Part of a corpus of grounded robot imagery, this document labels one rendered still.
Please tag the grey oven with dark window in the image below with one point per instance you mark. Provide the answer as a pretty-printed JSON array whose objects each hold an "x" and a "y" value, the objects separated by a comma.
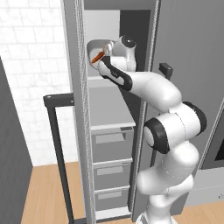
[{"x": 217, "y": 140}]

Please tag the grey freezer cabinet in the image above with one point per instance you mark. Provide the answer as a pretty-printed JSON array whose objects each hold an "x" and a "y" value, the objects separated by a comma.
[{"x": 100, "y": 26}]

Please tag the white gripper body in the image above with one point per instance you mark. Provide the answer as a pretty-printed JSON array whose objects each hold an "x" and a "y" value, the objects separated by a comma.
[{"x": 108, "y": 48}]

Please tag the grey fridge door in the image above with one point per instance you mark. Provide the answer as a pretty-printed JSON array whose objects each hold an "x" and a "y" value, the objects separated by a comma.
[{"x": 189, "y": 43}]

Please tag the dark grey tall cabinet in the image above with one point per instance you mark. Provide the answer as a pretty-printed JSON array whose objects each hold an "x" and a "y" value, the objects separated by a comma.
[{"x": 11, "y": 151}]

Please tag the small grey freezer drawer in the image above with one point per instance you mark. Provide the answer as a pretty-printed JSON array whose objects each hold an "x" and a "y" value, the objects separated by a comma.
[{"x": 112, "y": 199}]

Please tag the grey freezer door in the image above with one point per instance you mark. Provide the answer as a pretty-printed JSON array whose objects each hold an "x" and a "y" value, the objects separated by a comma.
[{"x": 74, "y": 58}]

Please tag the medium grey freezer drawer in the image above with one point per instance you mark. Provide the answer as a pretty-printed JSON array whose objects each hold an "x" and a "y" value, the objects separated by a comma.
[{"x": 112, "y": 175}]

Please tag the grey freezer rack shelf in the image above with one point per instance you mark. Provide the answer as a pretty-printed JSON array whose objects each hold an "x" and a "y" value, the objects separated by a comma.
[{"x": 108, "y": 108}]

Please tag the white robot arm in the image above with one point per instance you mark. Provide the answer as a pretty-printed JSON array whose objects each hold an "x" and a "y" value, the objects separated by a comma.
[{"x": 163, "y": 90}]

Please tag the large grey freezer drawer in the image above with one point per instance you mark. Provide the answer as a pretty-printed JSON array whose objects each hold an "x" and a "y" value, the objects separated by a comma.
[{"x": 112, "y": 145}]

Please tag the orange carrot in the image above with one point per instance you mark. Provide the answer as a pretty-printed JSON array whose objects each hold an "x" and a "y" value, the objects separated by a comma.
[{"x": 96, "y": 58}]

